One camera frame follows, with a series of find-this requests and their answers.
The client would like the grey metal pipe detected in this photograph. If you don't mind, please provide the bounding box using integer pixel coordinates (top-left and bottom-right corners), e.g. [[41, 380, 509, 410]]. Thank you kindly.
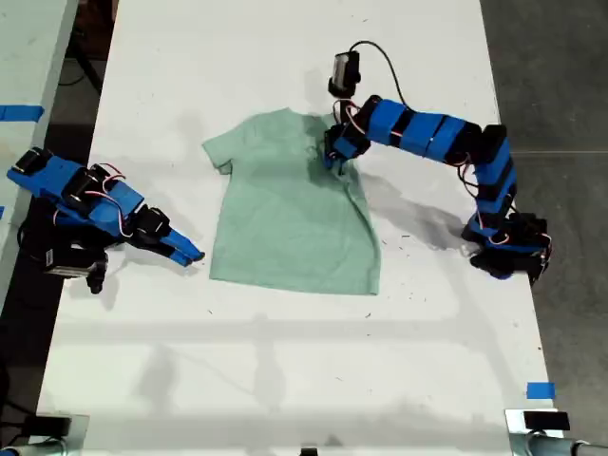
[[0, 439, 67, 456], [527, 430, 608, 456]]

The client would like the pale green T-shirt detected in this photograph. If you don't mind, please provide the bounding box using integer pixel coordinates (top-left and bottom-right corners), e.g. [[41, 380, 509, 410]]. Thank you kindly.
[[202, 107, 383, 296]]

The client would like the black camera cable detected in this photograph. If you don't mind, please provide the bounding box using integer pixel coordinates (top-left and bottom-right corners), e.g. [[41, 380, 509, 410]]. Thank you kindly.
[[350, 40, 408, 105]]

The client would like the white side table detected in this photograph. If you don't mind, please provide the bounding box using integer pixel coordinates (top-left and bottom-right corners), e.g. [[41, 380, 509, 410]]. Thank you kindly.
[[0, 0, 80, 310]]

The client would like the metal corner bracket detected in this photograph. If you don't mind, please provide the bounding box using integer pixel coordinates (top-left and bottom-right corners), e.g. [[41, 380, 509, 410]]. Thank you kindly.
[[503, 407, 567, 451], [33, 411, 91, 450]]

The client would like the small black box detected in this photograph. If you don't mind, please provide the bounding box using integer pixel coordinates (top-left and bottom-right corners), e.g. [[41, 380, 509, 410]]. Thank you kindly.
[[22, 414, 73, 436], [522, 410, 571, 431]]

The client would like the black camera box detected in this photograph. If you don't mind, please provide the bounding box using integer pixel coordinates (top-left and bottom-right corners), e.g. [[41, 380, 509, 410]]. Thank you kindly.
[[327, 50, 362, 99], [44, 244, 108, 295]]

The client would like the long blue tape strip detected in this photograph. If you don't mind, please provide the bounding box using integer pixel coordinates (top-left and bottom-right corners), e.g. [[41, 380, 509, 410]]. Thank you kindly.
[[0, 104, 46, 123]]

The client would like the black floor cable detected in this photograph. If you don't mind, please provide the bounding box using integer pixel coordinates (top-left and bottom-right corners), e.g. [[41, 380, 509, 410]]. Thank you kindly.
[[59, 40, 105, 96]]

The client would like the square blue tape piece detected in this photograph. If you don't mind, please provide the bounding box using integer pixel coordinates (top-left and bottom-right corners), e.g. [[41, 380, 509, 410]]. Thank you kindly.
[[525, 381, 557, 401]]

